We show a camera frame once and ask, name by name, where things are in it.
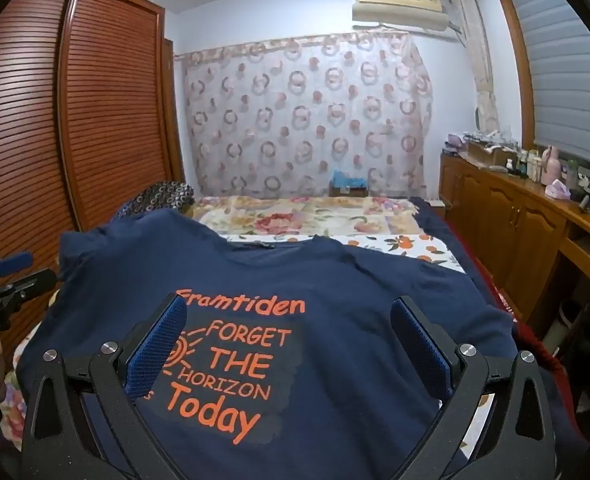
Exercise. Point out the navy printed t-shirt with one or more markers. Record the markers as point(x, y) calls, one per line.
point(300, 270)

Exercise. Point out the navy medallion patterned pillow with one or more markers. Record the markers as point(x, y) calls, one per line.
point(165, 195)

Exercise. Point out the pink bottle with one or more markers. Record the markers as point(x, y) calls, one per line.
point(552, 165)

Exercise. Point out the circle patterned curtain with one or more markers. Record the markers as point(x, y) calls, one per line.
point(300, 110)

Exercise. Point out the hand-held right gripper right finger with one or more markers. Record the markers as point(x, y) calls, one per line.
point(422, 352)

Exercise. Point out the wooden window frame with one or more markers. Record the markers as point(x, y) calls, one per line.
point(517, 60)

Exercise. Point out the group of small bottles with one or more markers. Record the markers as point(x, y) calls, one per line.
point(522, 165)

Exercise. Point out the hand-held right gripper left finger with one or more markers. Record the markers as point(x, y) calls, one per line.
point(155, 347)

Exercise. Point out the brown louvered wardrobe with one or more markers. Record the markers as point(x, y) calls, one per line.
point(100, 110)

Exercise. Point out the cream lace curtain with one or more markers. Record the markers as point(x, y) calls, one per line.
point(475, 60)

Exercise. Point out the floral blanket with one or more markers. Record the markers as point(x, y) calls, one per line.
point(300, 216)

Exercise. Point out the green capped bottle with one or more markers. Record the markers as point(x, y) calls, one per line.
point(572, 172)

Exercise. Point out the grey window blind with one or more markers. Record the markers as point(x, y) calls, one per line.
point(565, 60)

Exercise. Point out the navy bed cover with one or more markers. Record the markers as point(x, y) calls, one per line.
point(437, 217)

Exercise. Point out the box with blue cloth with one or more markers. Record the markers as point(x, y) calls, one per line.
point(347, 183)

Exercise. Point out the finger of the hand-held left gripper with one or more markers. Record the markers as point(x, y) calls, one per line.
point(32, 281)
point(12, 262)

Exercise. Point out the white air conditioner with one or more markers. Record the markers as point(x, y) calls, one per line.
point(400, 7)

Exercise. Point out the wooden cabinet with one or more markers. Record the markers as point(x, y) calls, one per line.
point(500, 210)

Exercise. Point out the orange fruit print sheet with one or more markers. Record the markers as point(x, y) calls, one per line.
point(425, 249)

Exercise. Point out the pink crumpled cloth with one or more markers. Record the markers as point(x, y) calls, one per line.
point(557, 190)

